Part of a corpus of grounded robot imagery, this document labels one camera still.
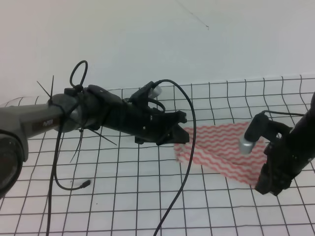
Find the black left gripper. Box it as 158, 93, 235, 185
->
64, 85, 189, 145

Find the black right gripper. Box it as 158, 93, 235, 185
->
255, 138, 308, 196

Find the pink wavy striped towel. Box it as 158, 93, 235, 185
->
173, 121, 270, 189

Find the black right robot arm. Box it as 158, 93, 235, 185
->
255, 97, 315, 196

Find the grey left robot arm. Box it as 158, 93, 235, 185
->
0, 85, 189, 195

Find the black zip tie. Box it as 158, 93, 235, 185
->
31, 79, 109, 162

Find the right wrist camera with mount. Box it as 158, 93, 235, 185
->
239, 110, 292, 154

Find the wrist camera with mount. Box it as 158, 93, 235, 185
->
128, 81, 162, 108
239, 110, 292, 154

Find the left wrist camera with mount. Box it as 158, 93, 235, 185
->
128, 81, 162, 108

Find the black left camera cable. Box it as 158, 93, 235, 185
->
153, 79, 196, 236

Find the loose black cable with plug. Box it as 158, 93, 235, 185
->
45, 60, 92, 236

